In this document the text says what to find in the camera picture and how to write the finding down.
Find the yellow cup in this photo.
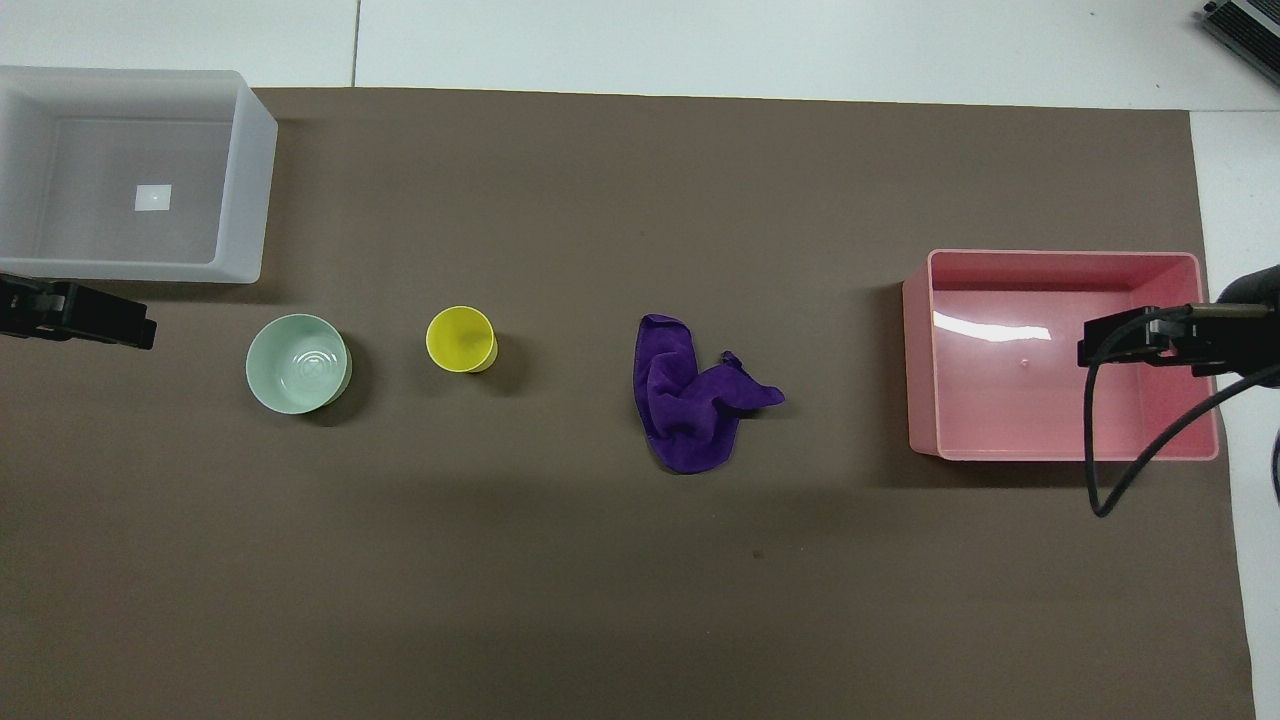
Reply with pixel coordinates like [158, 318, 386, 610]
[426, 305, 499, 375]

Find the pink plastic box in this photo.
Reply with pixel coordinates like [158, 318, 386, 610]
[902, 249, 1221, 463]

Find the purple cloth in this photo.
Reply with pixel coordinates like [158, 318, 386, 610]
[634, 314, 787, 476]

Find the translucent white plastic box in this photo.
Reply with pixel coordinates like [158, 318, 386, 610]
[0, 66, 279, 285]

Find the pale green bowl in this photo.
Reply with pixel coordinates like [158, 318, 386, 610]
[245, 313, 353, 416]

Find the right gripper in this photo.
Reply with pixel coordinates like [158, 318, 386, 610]
[1190, 264, 1280, 379]

